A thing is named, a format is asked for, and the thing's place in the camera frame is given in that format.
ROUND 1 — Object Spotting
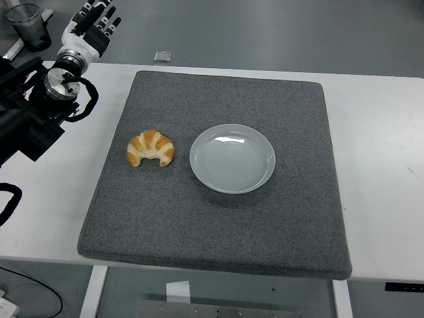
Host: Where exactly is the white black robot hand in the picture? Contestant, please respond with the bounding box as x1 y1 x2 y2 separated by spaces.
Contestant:
56 0 122 64

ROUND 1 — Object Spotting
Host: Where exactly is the golden croissant bread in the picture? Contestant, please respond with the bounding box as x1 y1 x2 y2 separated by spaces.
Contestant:
127 129 176 168

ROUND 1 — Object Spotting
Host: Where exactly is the light grey round plate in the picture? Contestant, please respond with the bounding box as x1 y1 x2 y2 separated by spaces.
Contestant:
189 123 277 195

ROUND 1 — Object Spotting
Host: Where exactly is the bin with black bag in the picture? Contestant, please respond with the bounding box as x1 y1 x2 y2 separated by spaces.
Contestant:
5 3 53 52

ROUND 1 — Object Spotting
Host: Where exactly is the white floor bar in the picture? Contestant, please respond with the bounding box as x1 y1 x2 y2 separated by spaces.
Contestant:
0 9 54 61

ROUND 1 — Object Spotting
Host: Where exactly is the grey felt mat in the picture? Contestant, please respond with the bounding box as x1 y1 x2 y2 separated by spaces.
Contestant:
76 70 352 281

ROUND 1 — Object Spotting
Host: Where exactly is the white table leg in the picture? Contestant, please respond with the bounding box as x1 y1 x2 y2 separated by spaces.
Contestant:
332 280 354 318
79 264 109 318

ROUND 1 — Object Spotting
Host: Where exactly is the white power strip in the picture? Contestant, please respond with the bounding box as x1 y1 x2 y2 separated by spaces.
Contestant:
0 288 20 318

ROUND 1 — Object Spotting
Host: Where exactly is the black table control panel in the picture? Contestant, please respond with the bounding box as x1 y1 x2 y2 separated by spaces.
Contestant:
384 281 424 293

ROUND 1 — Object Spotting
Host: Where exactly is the black floor cable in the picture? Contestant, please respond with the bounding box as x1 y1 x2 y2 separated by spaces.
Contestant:
0 264 64 318

